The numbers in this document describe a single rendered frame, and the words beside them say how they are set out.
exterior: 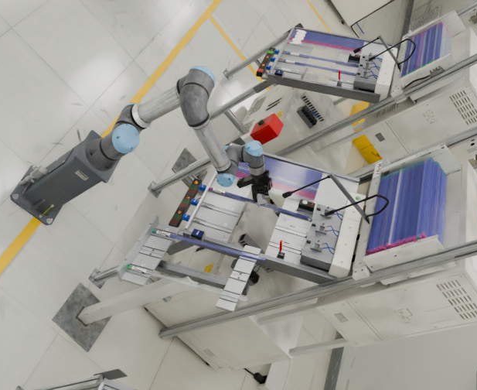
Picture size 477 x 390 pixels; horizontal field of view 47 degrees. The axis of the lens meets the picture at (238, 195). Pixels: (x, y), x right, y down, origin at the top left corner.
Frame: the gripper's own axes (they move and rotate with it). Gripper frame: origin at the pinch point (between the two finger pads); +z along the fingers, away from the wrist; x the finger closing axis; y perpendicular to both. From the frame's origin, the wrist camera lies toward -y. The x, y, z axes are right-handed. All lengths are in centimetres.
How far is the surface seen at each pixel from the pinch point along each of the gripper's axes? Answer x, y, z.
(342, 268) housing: -30, 46, 5
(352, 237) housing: -11.2, 47.3, 4.8
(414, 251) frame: -33, 75, -15
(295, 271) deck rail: -32.0, 25.5, 9.1
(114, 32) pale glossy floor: 113, -129, -35
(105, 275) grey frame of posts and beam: -36, -76, 29
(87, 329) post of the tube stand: -60, -78, 43
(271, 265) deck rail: -32.0, 14.7, 6.7
